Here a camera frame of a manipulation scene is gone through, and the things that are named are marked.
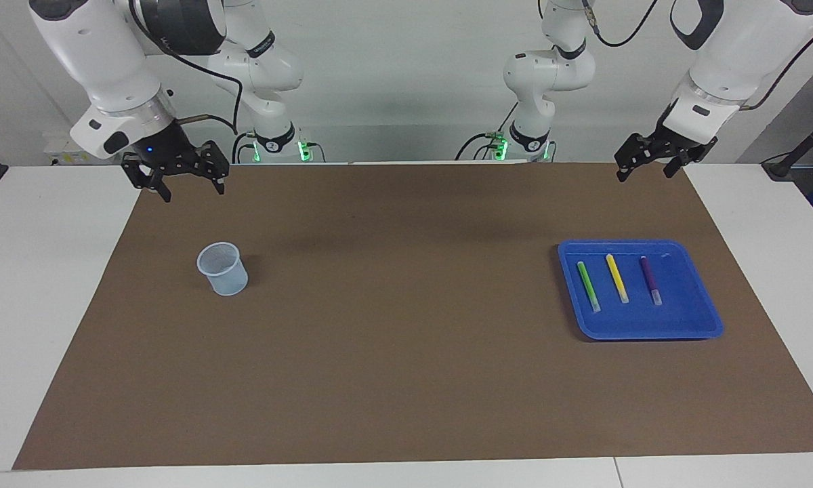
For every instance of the green pen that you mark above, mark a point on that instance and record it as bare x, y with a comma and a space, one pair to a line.
588, 285

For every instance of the purple pen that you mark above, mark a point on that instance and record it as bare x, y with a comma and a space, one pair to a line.
650, 278

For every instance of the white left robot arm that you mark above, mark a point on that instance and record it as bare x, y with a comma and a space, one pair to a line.
738, 47

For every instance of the blue plastic tray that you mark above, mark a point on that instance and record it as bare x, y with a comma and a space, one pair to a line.
677, 318

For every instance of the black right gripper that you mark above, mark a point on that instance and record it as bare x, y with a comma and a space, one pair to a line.
166, 149

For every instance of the translucent plastic cup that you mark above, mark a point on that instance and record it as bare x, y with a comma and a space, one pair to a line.
225, 274

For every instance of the black stand pole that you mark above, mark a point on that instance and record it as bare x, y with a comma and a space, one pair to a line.
806, 146

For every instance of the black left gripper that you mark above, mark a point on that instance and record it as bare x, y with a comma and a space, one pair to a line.
671, 144

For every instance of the yellow pen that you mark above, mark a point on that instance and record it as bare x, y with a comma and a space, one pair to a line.
617, 278

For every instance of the white wall box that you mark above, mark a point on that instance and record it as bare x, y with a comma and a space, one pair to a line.
64, 152

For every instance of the brown table mat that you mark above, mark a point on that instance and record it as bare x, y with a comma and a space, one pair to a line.
406, 339

